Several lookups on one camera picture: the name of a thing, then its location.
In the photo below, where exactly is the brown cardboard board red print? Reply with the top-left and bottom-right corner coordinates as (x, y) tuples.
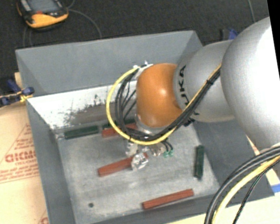
(0, 90), (50, 224)

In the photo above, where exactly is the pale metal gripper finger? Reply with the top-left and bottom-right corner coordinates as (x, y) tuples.
(123, 140), (140, 157)
(129, 152), (150, 172)

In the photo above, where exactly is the grey metal bin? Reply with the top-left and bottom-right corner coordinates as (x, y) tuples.
(14, 11), (279, 224)

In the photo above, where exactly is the dark green flat block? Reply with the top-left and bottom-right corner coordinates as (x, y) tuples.
(63, 125), (101, 140)
(189, 144), (210, 180)
(101, 121), (118, 130)

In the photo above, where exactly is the red-brown block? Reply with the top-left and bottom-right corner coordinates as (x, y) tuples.
(140, 188), (196, 210)
(101, 122), (139, 139)
(96, 152), (150, 178)

